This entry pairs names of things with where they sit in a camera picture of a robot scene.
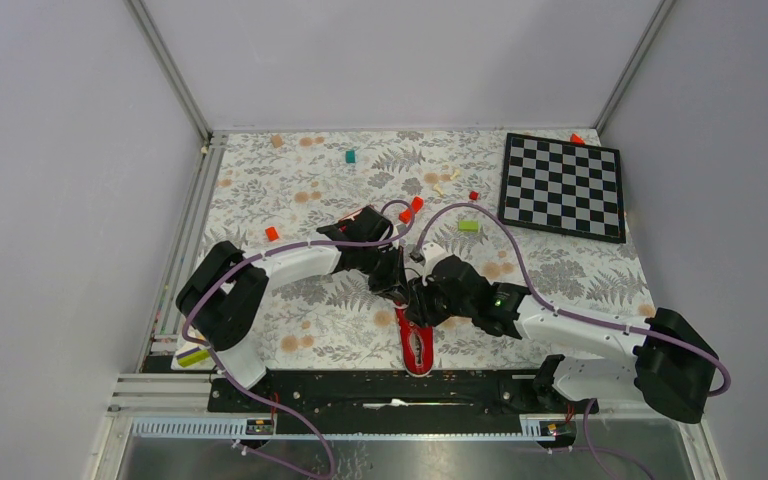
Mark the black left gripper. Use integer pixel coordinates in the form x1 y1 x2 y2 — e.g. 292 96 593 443
357 244 409 305

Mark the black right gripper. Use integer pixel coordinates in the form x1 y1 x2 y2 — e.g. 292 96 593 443
403 273 475 329

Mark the red canvas sneaker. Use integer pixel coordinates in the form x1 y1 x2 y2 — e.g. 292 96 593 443
395 304 434 377

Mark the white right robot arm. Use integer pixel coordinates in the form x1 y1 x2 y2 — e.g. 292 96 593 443
406 252 719 424

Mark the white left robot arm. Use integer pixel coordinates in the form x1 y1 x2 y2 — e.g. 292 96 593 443
175 206 408 411

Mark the orange red curved block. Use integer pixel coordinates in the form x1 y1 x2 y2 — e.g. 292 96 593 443
398 196 424 224

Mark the green rectangular block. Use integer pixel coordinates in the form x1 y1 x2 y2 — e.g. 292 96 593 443
457 220 481 233

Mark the floral patterned table mat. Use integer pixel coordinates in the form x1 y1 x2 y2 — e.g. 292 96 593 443
202 131 656 370

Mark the small orange cube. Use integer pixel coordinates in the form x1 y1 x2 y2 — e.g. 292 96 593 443
265 227 280 242

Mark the black grey chessboard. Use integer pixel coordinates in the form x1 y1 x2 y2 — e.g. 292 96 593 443
497 133 627 244

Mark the yellow green block stack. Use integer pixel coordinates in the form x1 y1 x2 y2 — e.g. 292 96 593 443
171 346 211 370

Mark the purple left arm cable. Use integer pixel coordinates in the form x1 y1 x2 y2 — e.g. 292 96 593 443
181 199 418 480

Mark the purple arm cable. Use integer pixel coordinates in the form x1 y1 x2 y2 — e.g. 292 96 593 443
181 199 418 480
411 201 733 480

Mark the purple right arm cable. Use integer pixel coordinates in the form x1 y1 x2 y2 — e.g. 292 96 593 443
411 201 733 480

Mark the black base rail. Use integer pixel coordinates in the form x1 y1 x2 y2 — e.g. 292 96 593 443
207 369 599 437

